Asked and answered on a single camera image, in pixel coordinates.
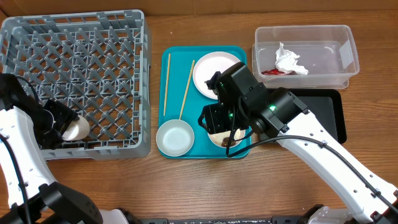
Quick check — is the light grey bowl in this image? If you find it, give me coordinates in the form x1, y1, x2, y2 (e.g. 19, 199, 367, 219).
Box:
156, 119, 195, 157

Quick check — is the small white bowl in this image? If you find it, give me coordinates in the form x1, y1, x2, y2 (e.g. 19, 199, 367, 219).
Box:
208, 129, 246, 148

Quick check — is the white paper cup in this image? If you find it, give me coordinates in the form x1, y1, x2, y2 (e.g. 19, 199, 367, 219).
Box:
62, 115, 90, 141

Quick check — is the large white round plate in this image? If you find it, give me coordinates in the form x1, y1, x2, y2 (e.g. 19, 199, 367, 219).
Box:
193, 52, 240, 100

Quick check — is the wooden chopstick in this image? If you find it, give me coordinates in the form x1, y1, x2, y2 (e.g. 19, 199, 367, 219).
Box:
164, 53, 171, 116
179, 60, 195, 119

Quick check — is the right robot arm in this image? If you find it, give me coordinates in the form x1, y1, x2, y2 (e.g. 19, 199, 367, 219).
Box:
198, 88, 397, 223

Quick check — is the clear plastic waste bin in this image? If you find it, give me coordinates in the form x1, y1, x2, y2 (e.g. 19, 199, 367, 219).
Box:
252, 25, 360, 89

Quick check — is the red snack wrapper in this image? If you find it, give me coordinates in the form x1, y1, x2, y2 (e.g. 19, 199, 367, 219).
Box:
261, 68, 295, 75

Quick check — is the grey plastic dishwasher rack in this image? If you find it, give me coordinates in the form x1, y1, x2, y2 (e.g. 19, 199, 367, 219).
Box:
1, 9, 151, 160

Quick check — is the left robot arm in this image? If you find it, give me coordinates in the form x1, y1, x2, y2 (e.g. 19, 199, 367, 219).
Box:
1, 74, 103, 223

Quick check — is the black plastic waste tray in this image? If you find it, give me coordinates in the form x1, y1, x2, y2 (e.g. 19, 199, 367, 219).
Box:
289, 88, 347, 144

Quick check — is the teal plastic serving tray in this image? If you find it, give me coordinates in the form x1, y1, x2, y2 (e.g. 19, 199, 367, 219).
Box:
159, 45, 247, 159

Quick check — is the brown food scrap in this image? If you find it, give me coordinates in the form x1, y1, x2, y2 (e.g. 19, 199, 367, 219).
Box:
221, 138, 236, 147

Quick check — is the white tissue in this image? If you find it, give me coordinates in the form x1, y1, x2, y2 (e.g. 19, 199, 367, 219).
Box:
275, 42, 308, 75

